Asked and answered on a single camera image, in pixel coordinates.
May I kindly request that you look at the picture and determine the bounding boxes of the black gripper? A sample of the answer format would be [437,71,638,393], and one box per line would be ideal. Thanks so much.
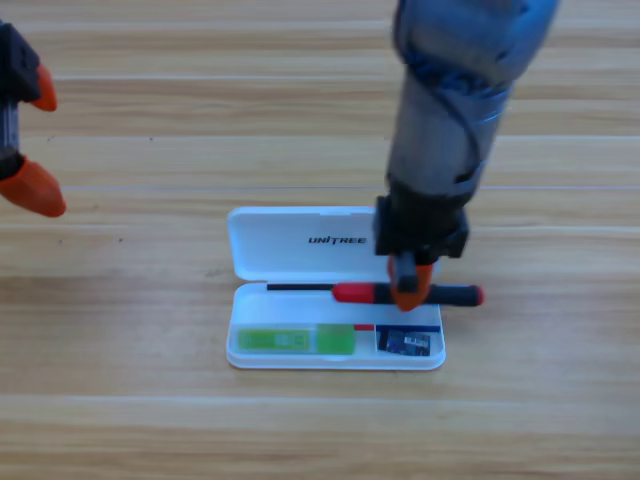
[0,22,68,219]
[374,179,476,312]

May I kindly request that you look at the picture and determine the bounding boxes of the dark blue eraser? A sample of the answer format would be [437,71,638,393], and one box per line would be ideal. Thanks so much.
[377,328,432,358]

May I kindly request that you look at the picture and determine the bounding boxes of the red and black marker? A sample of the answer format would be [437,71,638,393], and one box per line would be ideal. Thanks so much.
[332,281,485,307]

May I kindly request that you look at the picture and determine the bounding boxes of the white Unitree pencil case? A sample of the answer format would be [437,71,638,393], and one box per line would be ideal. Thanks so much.
[224,205,447,372]

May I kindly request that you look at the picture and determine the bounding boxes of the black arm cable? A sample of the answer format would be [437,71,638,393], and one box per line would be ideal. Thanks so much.
[392,14,489,176]

